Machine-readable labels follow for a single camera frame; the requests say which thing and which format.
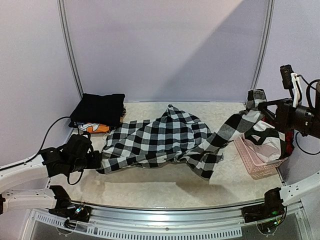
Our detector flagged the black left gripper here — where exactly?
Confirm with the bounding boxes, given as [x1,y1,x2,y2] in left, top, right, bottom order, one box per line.
[68,149,102,173]

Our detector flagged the black t-shirt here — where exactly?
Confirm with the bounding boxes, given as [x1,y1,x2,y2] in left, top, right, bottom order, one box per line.
[70,93,125,127]

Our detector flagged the black white checked shirt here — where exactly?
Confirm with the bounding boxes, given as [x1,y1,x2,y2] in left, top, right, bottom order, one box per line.
[97,89,266,180]

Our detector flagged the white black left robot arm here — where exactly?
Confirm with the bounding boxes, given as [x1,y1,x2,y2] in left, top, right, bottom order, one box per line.
[0,133,102,217]

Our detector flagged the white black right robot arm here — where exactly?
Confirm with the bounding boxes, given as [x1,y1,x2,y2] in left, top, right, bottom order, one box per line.
[258,79,320,207]

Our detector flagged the pink plastic laundry basket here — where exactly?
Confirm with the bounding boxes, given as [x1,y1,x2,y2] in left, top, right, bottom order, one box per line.
[233,138,288,180]

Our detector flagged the colourful patterned folded shorts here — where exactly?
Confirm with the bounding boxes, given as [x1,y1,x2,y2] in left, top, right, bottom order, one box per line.
[75,122,111,134]

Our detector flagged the red black plaid shirt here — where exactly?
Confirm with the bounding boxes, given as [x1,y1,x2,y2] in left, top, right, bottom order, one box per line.
[284,129,295,158]

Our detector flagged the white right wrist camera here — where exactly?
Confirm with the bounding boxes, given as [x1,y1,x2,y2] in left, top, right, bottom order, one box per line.
[280,64,302,108]

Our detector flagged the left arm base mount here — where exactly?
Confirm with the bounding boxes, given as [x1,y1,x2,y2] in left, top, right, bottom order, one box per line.
[48,185,92,223]

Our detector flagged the right aluminium frame post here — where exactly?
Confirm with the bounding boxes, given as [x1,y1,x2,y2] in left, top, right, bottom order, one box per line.
[251,0,275,89]

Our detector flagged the aluminium frame post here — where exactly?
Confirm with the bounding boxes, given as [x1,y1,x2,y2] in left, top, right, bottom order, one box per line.
[57,0,84,98]
[251,0,275,89]

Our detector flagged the front aluminium rail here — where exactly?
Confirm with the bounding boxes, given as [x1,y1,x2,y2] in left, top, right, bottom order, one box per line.
[28,198,307,238]

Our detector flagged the left aluminium frame post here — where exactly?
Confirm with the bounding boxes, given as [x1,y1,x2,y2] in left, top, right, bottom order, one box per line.
[57,0,84,98]

